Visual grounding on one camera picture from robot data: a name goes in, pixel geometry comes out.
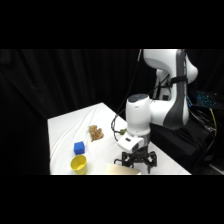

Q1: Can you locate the yellow plastic cup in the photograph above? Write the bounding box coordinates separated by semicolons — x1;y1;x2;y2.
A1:
69;154;89;176

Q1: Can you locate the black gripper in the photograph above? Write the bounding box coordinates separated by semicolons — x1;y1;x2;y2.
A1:
114;145;158;175

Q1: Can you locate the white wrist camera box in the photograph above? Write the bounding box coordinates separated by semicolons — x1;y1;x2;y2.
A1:
116;133;145;154

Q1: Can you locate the black curtain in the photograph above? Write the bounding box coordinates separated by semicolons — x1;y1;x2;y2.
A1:
0;49;224;176

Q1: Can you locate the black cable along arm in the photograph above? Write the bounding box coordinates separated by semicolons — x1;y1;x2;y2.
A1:
110;49;144;143

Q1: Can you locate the blue cube block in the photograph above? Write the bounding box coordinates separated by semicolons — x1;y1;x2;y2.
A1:
73;141;86;156

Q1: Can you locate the yellow cable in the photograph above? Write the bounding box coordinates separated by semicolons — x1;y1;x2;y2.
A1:
208;108;219;137

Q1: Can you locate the white tablecloth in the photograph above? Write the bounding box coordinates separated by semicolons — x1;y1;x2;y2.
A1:
47;102;192;176

